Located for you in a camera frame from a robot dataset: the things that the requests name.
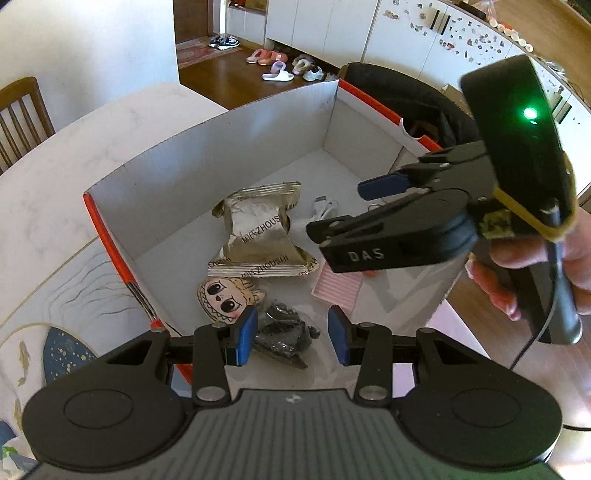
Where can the silver snack packet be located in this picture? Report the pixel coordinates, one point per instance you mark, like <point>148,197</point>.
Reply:
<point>263,263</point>
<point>258,207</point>

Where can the white wall cabinet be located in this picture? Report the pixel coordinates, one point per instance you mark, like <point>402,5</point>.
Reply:
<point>300,23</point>

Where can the pink binder clip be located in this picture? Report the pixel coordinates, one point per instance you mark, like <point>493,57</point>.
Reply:
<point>337,288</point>

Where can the white fridge with magnets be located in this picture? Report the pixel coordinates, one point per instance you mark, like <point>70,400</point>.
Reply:
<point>429,37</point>

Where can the black chair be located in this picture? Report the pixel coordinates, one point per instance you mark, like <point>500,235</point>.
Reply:
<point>415,97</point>

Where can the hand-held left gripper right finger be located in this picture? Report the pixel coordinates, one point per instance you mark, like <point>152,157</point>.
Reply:
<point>339,334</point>

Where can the person's right hand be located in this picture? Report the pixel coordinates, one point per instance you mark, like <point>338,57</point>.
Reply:
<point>496,290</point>

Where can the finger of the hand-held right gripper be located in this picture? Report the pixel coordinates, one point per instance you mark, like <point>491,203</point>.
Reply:
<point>378,235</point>
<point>383,184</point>

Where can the cartoon face doll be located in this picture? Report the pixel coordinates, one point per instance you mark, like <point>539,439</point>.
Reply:
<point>226,300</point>

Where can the row of shoes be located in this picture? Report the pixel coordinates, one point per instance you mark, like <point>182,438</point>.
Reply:
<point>277,64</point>

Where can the patterned floor rug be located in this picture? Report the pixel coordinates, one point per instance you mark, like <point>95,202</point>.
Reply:
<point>203,54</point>

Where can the red cardboard box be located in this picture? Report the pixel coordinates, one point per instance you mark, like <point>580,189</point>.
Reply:
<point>184,184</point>

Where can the wooden chair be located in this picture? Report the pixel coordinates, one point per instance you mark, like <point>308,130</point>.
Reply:
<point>23,120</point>

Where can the clear bag of black snacks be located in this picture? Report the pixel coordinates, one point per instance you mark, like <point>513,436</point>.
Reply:
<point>281,337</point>

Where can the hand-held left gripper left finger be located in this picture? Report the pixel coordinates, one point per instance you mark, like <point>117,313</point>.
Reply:
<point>244,337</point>

